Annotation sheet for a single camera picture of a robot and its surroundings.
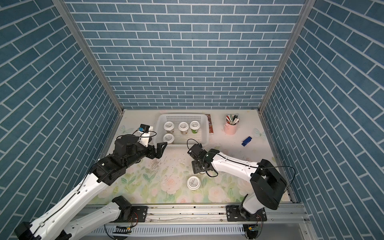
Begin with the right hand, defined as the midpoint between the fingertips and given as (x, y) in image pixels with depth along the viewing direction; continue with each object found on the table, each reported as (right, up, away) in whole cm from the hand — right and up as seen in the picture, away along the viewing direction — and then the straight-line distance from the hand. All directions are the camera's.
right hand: (200, 167), depth 85 cm
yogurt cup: (-21, +23, +15) cm, 34 cm away
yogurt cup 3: (+1, +1, -10) cm, 11 cm away
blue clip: (+31, +13, +14) cm, 36 cm away
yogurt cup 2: (-20, +16, +9) cm, 27 cm away
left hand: (-18, +17, -15) cm, 28 cm away
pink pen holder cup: (+22, +21, +19) cm, 35 cm away
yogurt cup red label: (-11, +23, +15) cm, 29 cm away
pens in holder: (+22, +28, +17) cm, 40 cm away
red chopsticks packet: (+8, +20, +21) cm, 30 cm away
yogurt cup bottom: (-4, -6, -8) cm, 10 cm away
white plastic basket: (-16, +21, +15) cm, 31 cm away
